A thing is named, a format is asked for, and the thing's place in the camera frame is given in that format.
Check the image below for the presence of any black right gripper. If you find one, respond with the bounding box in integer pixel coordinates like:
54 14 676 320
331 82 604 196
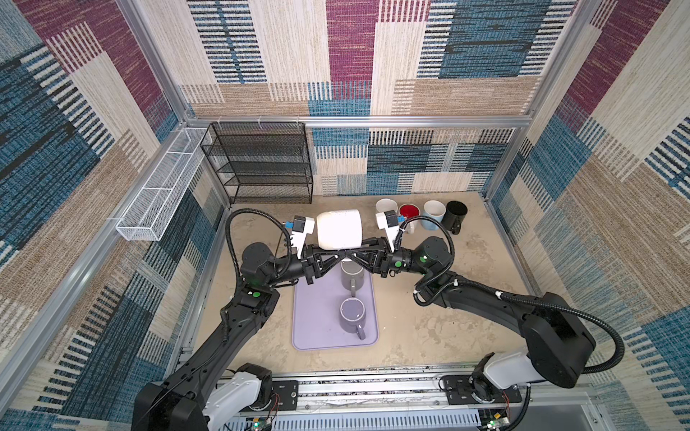
345 235 429 279

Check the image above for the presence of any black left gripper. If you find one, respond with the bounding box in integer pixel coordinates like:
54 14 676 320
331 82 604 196
263 247 342 291

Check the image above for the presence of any grey ceramic mug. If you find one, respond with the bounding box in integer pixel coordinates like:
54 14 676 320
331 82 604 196
341 259 365 297

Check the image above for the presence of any cream speckled mug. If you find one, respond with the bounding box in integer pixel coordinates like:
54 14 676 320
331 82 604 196
316 209 363 251

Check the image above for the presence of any white patterned mug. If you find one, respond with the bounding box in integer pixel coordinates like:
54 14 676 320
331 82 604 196
376 198 398 214

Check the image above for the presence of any white ceramic mug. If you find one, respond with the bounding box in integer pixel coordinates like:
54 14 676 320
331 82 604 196
399 204 420 233

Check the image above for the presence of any purple ceramic mug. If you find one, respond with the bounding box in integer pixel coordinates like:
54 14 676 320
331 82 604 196
340 297 367 340

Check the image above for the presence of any light blue mug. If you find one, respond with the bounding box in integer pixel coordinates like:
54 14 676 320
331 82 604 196
422 199 447 231

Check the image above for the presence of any black ceramic mug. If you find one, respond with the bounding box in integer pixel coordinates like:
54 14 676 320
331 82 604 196
441 200 468 235

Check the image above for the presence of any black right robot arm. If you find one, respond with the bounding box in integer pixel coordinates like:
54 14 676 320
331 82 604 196
345 236 597 402

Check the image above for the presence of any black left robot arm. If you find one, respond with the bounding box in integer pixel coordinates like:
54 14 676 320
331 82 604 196
131 242 352 430

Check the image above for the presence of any lavender plastic tray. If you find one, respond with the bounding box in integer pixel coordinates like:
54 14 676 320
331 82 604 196
292 264 379 351

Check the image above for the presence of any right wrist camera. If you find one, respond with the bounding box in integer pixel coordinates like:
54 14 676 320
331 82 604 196
376 210 404 251

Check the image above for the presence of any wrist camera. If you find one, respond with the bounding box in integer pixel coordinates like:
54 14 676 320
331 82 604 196
376 210 404 251
285 215 316 259

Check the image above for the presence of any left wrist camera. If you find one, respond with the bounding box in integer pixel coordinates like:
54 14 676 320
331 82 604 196
285 215 316 259

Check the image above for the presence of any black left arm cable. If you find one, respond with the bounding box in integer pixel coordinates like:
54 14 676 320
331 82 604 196
225 208 295 287

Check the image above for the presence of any black wire mesh shelf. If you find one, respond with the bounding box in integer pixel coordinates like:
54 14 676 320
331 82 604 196
201 122 314 204

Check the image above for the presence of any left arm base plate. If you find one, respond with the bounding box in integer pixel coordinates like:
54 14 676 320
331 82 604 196
262 380 299 414

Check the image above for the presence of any aluminium front rail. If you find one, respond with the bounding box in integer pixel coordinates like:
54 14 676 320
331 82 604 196
221 366 614 430

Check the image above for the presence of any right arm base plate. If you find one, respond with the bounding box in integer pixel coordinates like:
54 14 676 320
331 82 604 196
438 375 523 405

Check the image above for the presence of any white wire mesh basket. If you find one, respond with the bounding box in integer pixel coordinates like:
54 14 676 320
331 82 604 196
116 128 206 242

